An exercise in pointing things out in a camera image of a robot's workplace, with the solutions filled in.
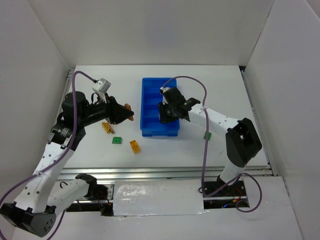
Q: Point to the white cover plate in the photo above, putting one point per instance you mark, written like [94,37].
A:
[157,198]

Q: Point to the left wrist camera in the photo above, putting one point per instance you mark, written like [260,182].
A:
[101,87]

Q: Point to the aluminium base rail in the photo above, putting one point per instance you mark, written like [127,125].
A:
[109,176]

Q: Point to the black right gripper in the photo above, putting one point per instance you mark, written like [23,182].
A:
[163,114]

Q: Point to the blue divided plastic tray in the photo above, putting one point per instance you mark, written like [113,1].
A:
[150,124]

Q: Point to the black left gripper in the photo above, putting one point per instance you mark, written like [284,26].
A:
[111,110]

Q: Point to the green lego brick left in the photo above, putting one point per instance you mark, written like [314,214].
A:
[117,140]

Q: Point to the orange lego brick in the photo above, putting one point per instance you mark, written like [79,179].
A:
[135,147]

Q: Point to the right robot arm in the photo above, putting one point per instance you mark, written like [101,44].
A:
[241,138]

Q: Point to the yellow black striped lego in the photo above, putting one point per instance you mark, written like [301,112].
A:
[106,127]

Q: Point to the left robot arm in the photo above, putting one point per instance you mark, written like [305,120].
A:
[36,208]

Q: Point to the green lego brick right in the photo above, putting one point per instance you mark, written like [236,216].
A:
[207,135]

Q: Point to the green lego brick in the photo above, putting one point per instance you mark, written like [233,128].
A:
[207,135]
[117,140]

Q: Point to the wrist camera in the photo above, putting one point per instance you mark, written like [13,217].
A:
[165,92]
[101,87]

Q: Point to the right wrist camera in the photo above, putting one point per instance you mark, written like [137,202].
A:
[165,92]

